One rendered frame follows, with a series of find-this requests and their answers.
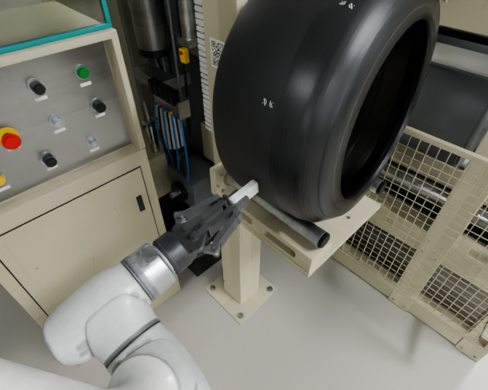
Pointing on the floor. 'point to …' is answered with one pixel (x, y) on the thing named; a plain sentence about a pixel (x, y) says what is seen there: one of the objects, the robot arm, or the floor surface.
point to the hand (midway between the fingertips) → (244, 194)
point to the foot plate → (241, 312)
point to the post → (230, 265)
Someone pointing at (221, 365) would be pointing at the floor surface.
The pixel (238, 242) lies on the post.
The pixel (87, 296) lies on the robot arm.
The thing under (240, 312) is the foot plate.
